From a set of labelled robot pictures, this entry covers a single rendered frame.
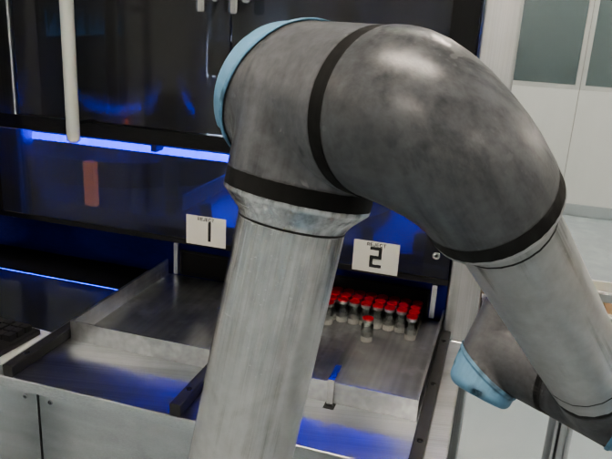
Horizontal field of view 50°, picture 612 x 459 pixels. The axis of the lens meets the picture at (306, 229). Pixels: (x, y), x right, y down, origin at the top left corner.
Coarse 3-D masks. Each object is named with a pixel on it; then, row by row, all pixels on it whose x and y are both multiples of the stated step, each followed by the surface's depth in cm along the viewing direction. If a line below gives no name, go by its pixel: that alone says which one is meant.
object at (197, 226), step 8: (192, 216) 130; (200, 216) 129; (192, 224) 130; (200, 224) 130; (216, 224) 129; (224, 224) 128; (192, 232) 131; (200, 232) 130; (216, 232) 129; (224, 232) 129; (192, 240) 131; (200, 240) 131; (216, 240) 130; (224, 240) 129; (224, 248) 130
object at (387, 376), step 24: (336, 336) 120; (360, 336) 121; (384, 336) 121; (432, 336) 122; (336, 360) 112; (360, 360) 112; (384, 360) 113; (408, 360) 113; (432, 360) 110; (312, 384) 99; (336, 384) 98; (360, 384) 104; (384, 384) 105; (408, 384) 105; (360, 408) 98; (384, 408) 97; (408, 408) 96
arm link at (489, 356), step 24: (480, 312) 74; (480, 336) 72; (504, 336) 70; (456, 360) 74; (480, 360) 71; (504, 360) 69; (528, 360) 67; (456, 384) 73; (480, 384) 70; (504, 384) 70; (528, 384) 67; (504, 408) 71
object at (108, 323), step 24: (144, 288) 135; (168, 288) 137; (192, 288) 138; (216, 288) 138; (96, 312) 119; (120, 312) 124; (144, 312) 125; (168, 312) 126; (192, 312) 126; (216, 312) 127; (72, 336) 114; (96, 336) 112; (120, 336) 110; (144, 336) 109; (168, 336) 116; (192, 336) 117; (168, 360) 109; (192, 360) 107
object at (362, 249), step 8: (360, 240) 121; (368, 240) 120; (360, 248) 121; (368, 248) 121; (384, 248) 120; (392, 248) 119; (352, 256) 122; (360, 256) 122; (368, 256) 121; (384, 256) 120; (392, 256) 120; (352, 264) 123; (360, 264) 122; (368, 264) 122; (376, 264) 121; (384, 264) 121; (392, 264) 120; (376, 272) 122; (384, 272) 121; (392, 272) 121
